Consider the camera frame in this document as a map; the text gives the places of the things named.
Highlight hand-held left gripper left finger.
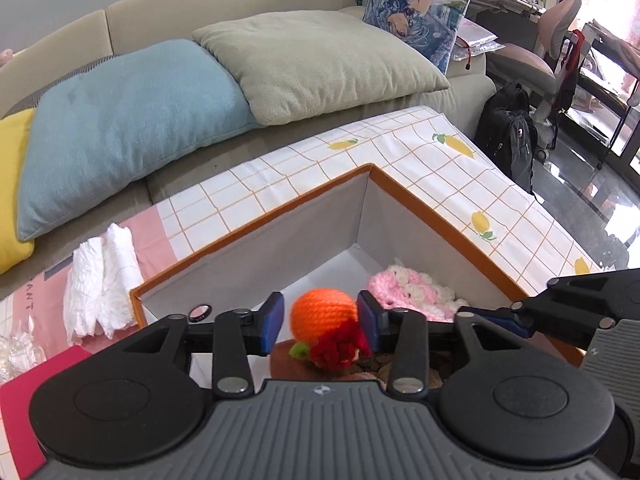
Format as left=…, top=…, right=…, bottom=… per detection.
left=121, top=291, right=287, bottom=399

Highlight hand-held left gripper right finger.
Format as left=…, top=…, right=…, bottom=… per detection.
left=355, top=291, right=524, bottom=397

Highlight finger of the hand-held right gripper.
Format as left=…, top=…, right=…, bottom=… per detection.
left=546, top=266, right=640, bottom=319
left=457, top=295, right=618, bottom=353

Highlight brown plush toy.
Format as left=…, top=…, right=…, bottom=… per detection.
left=345, top=354, right=454, bottom=389

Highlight brown toast plush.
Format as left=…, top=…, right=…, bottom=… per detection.
left=270, top=340, right=321, bottom=382

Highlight red crochet flower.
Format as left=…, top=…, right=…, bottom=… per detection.
left=310, top=320, right=373, bottom=373

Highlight orange crochet ball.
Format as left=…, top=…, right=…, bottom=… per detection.
left=289, top=287, right=360, bottom=361

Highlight pink white crochet flowers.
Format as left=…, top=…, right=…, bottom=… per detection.
left=367, top=258, right=471, bottom=322

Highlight orange rimmed storage box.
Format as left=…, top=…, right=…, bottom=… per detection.
left=129, top=162, right=587, bottom=397

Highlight pink sheet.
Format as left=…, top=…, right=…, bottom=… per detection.
left=0, top=205, right=184, bottom=387

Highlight white tissue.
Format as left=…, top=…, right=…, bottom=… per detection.
left=97, top=222, right=146, bottom=339
left=62, top=236, right=109, bottom=342

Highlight black backpack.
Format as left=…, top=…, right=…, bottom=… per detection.
left=474, top=80, right=539, bottom=196

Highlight black metal rack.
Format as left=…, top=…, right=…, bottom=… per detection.
left=575, top=19, right=640, bottom=172

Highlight pink office chair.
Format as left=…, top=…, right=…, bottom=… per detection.
left=487, top=0, right=587, bottom=162

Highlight blue pillow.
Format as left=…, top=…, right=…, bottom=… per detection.
left=16, top=39, right=259, bottom=242

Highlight red flat card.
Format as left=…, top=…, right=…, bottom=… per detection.
left=0, top=344, right=94, bottom=480

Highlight clear plastic wrap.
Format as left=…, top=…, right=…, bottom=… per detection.
left=0, top=327, right=49, bottom=387

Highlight grey green pillow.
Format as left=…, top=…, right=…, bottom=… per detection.
left=192, top=9, right=452, bottom=127

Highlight stack of papers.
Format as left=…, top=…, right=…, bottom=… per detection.
left=450, top=17, right=506, bottom=62

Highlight yellow pillow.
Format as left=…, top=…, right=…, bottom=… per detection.
left=0, top=108, right=39, bottom=276

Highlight cartoon print pillow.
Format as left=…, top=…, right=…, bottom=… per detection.
left=361, top=0, right=474, bottom=72

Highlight beige sofa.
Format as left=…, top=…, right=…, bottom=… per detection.
left=0, top=0, right=499, bottom=302

